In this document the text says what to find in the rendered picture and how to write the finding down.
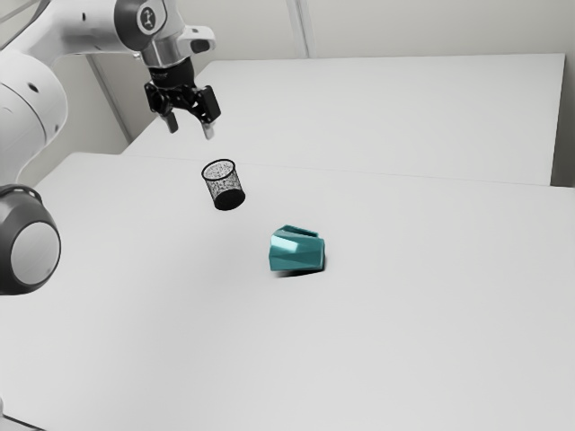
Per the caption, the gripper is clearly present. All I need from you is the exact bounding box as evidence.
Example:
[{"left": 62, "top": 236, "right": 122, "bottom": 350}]
[{"left": 143, "top": 58, "right": 223, "bottom": 141}]

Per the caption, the teal faceted mug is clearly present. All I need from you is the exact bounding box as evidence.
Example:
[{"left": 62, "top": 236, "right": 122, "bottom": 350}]
[{"left": 268, "top": 224, "right": 326, "bottom": 274}]

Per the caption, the black mesh pen holder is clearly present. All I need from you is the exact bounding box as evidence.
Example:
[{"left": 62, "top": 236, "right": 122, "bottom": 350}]
[{"left": 200, "top": 158, "right": 247, "bottom": 211}]

